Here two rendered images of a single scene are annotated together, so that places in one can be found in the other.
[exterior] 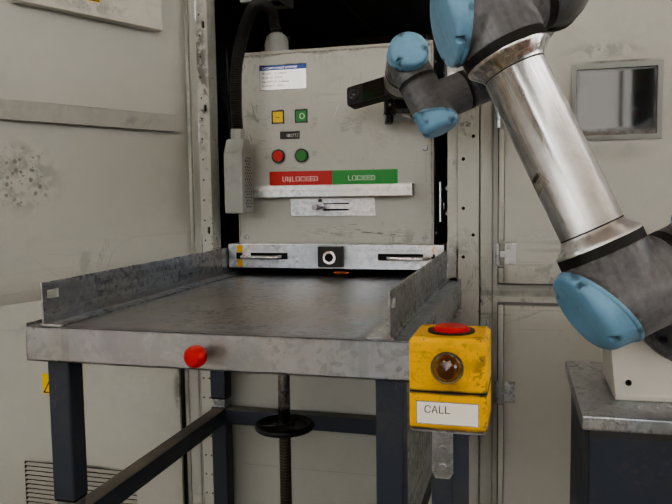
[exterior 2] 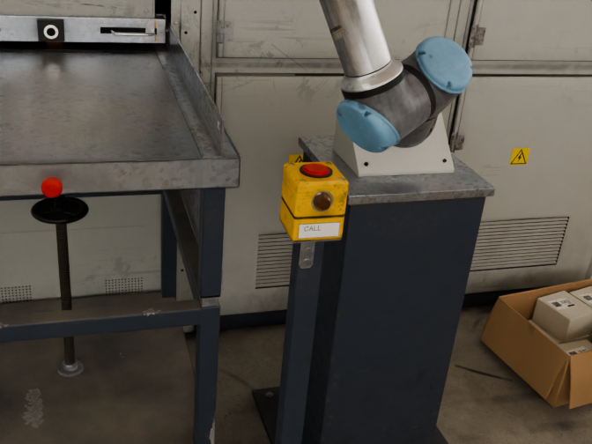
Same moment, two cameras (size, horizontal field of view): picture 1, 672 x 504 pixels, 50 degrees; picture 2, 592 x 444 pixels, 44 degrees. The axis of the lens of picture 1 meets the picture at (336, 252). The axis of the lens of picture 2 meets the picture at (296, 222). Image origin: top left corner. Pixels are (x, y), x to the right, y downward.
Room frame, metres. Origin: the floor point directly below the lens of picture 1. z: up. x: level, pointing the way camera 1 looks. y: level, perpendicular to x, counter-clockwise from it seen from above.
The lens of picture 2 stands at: (-0.08, 0.46, 1.33)
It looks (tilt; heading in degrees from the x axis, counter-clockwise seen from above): 27 degrees down; 326
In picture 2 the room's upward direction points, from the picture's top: 5 degrees clockwise
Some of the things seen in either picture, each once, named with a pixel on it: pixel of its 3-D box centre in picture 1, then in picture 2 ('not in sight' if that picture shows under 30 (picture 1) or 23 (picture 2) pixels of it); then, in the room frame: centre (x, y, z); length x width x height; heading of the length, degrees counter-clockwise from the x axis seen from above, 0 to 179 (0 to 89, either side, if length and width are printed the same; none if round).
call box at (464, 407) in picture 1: (451, 376); (313, 201); (0.76, -0.12, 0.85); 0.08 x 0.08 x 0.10; 75
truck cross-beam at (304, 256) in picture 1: (334, 255); (51, 26); (1.75, 0.00, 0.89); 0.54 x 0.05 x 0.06; 75
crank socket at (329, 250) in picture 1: (330, 256); (50, 30); (1.71, 0.01, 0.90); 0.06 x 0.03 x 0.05; 75
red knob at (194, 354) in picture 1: (198, 355); (51, 185); (1.02, 0.20, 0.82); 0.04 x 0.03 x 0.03; 165
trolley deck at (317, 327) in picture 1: (281, 312); (53, 109); (1.37, 0.11, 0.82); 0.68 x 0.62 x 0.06; 165
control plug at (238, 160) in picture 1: (239, 176); not in sight; (1.72, 0.23, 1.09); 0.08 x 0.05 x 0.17; 165
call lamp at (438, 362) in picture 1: (446, 369); (323, 203); (0.71, -0.11, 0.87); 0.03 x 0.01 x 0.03; 75
